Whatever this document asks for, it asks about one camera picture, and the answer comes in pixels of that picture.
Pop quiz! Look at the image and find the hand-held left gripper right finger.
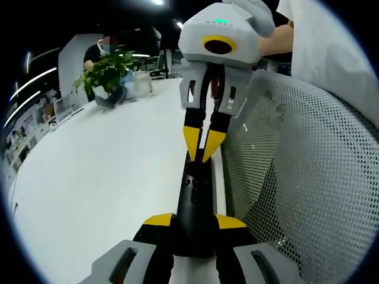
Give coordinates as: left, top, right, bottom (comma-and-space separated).
214, 213, 306, 284

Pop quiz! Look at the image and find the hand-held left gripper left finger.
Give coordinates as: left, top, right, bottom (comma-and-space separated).
79, 212, 177, 284

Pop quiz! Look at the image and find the black remote control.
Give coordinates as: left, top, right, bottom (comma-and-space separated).
173, 149, 219, 258

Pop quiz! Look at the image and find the clear plastic container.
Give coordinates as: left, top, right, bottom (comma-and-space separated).
133, 72, 155, 94

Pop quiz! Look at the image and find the black curved object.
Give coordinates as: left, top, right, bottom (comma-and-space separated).
94, 87, 128, 109

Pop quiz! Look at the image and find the white mesh basket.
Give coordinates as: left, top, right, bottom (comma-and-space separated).
220, 72, 379, 284

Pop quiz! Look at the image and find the green potted plant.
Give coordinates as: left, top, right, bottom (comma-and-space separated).
72, 49, 140, 103

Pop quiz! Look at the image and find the person in white shirt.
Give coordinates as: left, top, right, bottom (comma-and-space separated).
275, 0, 377, 101

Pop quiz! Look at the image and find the white low cabinet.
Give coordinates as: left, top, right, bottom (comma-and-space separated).
54, 94, 85, 119

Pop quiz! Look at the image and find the ceiling light strip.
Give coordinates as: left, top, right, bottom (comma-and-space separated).
4, 90, 41, 128
16, 67, 57, 92

